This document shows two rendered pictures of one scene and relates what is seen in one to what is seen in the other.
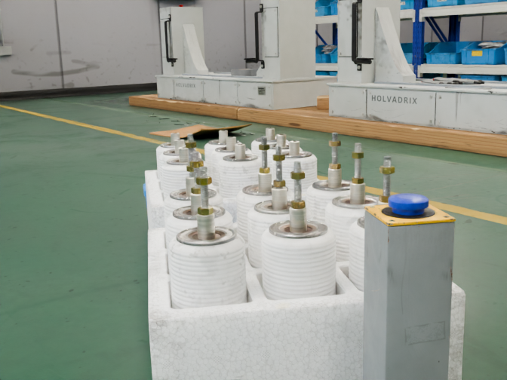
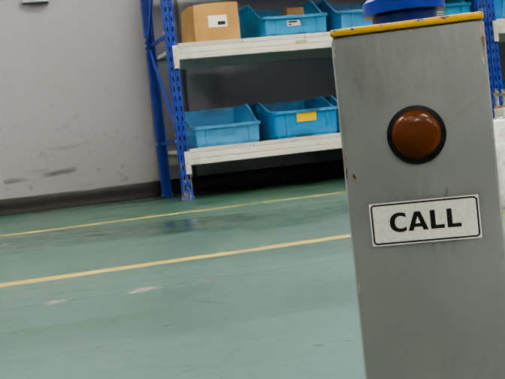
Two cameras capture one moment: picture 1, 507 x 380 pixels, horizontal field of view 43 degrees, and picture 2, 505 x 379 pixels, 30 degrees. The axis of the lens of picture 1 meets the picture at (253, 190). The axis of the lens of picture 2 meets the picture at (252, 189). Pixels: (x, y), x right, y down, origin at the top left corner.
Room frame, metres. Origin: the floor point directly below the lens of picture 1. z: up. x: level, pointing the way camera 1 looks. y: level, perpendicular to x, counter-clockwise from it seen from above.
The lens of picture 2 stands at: (0.70, -0.63, 0.27)
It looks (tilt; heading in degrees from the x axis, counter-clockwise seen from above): 3 degrees down; 109
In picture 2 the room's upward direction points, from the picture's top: 6 degrees counter-clockwise
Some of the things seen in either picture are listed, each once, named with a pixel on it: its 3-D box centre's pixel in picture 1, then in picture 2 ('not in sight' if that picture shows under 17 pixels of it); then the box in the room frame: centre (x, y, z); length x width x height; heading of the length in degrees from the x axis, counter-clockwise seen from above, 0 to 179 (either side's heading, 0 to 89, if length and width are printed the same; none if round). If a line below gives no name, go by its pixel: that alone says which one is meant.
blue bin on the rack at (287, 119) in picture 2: not in sight; (291, 118); (-0.75, 4.38, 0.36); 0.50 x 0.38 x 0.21; 126
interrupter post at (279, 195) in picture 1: (279, 198); not in sight; (0.90, -0.04, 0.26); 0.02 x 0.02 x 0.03
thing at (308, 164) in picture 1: (295, 196); not in sight; (1.35, -0.09, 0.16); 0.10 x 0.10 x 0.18
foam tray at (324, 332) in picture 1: (281, 311); not in sight; (0.90, -0.04, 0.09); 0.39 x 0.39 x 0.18; 9
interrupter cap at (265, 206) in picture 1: (279, 207); not in sight; (0.90, -0.04, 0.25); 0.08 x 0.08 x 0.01
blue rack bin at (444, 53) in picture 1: (456, 52); not in sight; (6.42, -2.03, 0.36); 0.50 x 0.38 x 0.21; 125
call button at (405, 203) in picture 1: (408, 206); (404, 16); (0.63, -0.16, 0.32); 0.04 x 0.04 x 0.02
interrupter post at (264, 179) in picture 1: (265, 182); not in sight; (1.02, -0.02, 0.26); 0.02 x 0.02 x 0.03
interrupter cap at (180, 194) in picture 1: (193, 194); not in sight; (1.00, 0.10, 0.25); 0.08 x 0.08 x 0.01
